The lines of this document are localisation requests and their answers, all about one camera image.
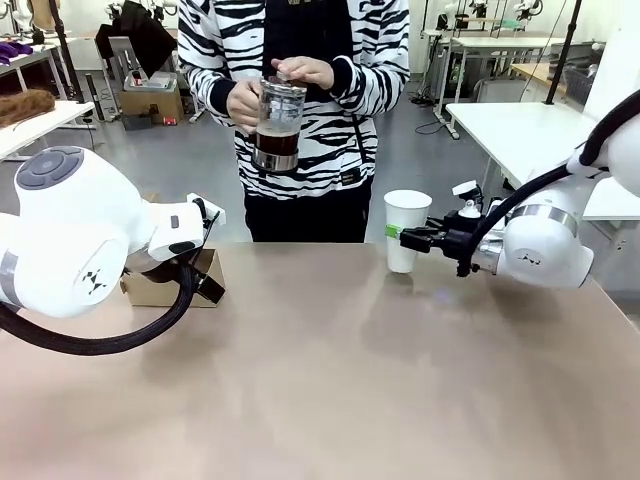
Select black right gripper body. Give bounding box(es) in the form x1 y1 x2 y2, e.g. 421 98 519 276
433 209 484 277

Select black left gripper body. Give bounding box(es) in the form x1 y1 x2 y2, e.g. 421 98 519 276
130 249 199 282

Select white paper cup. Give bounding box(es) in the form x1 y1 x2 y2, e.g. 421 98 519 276
383 189 433 275

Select brown cardboard cup carrier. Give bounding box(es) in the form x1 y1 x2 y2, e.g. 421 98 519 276
119 248 227 308

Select glass french press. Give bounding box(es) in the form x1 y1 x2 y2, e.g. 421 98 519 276
251 74 307 174

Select person's right forearm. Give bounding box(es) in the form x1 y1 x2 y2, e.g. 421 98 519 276
178 47 237 120

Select person's left forearm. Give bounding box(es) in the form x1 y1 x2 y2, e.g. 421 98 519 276
329 53 411 109

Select person's right hand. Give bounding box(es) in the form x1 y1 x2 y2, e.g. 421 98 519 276
226 77 264 136

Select person's left hand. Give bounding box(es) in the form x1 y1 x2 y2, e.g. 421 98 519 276
271 55 335 92

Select black trousers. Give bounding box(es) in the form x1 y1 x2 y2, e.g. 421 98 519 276
243 177 374 244

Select large white work table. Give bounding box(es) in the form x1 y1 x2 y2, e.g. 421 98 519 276
444 101 640 222

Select zebra striped hoodie torso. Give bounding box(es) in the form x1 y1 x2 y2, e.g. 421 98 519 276
177 0 411 201

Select cardboard box on floor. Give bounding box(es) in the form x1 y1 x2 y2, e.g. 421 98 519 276
118 87 185 122

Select grey lidded plastic box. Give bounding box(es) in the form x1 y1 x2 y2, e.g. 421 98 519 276
123 71 179 93

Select white background workbench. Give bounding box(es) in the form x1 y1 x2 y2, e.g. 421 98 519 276
421 28 567 140

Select white side table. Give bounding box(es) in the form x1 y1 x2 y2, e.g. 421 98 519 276
0 99 96 162

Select black stand pole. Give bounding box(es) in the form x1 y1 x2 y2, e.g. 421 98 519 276
543 0 584 106

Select brown furry bundle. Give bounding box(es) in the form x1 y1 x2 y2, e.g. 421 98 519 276
0 88 57 129

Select black cloth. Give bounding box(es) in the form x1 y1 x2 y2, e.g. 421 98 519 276
94 0 179 81

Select black tripod pole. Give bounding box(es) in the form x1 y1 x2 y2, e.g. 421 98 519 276
47 0 97 127

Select purple cloth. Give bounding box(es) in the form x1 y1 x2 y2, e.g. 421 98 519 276
0 41 34 66

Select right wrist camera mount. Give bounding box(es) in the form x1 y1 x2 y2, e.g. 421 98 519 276
451 180 504 221

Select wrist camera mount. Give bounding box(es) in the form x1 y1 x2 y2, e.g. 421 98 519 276
451 180 504 221
187 193 227 249

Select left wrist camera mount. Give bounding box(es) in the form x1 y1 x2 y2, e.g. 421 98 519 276
187 193 227 249

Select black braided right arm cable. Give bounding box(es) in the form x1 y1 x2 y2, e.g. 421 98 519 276
455 89 640 277

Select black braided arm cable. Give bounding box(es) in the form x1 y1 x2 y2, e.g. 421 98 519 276
0 263 201 357
455 89 640 277

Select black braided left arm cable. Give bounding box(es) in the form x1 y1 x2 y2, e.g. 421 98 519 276
0 263 201 357

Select grey wire crate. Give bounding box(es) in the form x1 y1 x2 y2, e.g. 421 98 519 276
562 66 599 105

